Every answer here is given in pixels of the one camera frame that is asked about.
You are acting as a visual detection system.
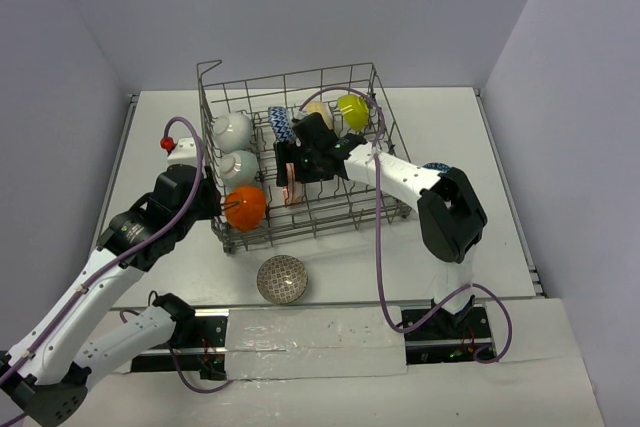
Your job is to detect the grey wire dish rack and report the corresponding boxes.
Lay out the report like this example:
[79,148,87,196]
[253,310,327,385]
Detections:
[196,60,410,254]

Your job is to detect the blue zigzag patterned bowl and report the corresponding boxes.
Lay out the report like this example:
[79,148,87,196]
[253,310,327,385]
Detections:
[267,106,296,143]

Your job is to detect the white bowl yellow flower pattern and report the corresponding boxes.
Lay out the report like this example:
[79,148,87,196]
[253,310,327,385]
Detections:
[305,101,334,129]

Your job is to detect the teal patterned bowl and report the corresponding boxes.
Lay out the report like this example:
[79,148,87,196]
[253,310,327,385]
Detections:
[218,150,259,189]

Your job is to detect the plain white bowl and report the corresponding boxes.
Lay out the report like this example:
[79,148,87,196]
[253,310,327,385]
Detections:
[213,113,253,152]

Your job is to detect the orange geometric patterned bowl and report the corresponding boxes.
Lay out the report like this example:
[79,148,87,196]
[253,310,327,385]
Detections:
[223,185,267,232]

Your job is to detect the blue triangle patterned bowl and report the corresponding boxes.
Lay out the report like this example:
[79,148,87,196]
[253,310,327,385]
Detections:
[423,162,451,173]

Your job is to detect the grey brown patterned bowl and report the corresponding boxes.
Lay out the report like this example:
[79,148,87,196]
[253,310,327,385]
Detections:
[256,255,308,305]

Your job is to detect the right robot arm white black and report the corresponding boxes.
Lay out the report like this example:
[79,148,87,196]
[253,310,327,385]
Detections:
[268,108,487,338]

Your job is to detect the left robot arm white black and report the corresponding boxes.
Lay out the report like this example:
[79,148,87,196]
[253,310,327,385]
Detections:
[1,165,220,426]

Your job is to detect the white taped cover panel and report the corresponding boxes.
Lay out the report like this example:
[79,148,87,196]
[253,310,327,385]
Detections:
[225,307,407,380]

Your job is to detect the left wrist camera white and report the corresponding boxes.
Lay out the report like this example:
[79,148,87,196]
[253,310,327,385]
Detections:
[160,136,198,167]

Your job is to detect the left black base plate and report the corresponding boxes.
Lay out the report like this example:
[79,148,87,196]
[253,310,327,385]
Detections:
[130,311,228,381]

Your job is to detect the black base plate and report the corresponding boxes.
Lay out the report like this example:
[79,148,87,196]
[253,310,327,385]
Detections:
[404,305,497,365]
[130,311,228,381]

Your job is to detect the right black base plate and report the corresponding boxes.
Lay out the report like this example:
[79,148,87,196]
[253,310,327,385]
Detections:
[404,305,497,365]

